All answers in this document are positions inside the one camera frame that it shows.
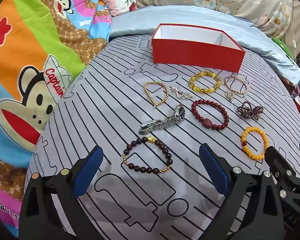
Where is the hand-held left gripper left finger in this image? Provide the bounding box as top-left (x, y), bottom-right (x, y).
top-left (19, 145), bottom-right (104, 240)

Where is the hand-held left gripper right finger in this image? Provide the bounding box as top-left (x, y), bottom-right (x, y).
top-left (197, 143), bottom-right (288, 240)

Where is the orange bead bracelet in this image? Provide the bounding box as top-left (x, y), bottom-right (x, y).
top-left (240, 126), bottom-right (269, 161)

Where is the brown and gold bead bracelet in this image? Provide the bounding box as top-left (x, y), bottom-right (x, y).
top-left (122, 136), bottom-right (174, 175)

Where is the dark red bead bracelet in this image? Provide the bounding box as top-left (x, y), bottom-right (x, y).
top-left (191, 99), bottom-right (229, 131)

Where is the garnet small-bead bracelet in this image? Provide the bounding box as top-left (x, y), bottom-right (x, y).
top-left (237, 101), bottom-right (264, 121)

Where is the silver wrist watch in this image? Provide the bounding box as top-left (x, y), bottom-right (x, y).
top-left (138, 104), bottom-right (186, 135)

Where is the yellow crystal bead bracelet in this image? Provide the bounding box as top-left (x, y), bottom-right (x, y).
top-left (189, 71), bottom-right (222, 95)

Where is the red cardboard box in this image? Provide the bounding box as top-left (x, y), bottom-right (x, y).
top-left (151, 24), bottom-right (246, 73)

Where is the grey striped bed sheet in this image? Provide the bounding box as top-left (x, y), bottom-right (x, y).
top-left (24, 31), bottom-right (300, 240)

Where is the rose gold bangle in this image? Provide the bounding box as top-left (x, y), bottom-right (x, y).
top-left (223, 75), bottom-right (248, 102)

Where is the green plastic object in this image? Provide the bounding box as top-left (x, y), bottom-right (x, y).
top-left (272, 37), bottom-right (294, 58)

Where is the cartoon monkey blanket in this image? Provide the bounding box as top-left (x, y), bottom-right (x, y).
top-left (0, 0), bottom-right (113, 232)

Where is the light blue pillow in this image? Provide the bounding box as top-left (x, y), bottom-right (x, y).
top-left (108, 5), bottom-right (300, 81)

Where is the pink cartoon pillow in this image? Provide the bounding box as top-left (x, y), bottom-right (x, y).
top-left (95, 0), bottom-right (138, 17)

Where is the silver chain bracelet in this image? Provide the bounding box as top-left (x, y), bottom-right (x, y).
top-left (170, 85), bottom-right (195, 100)

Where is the white cable with switch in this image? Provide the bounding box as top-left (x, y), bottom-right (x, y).
top-left (279, 2), bottom-right (298, 50)

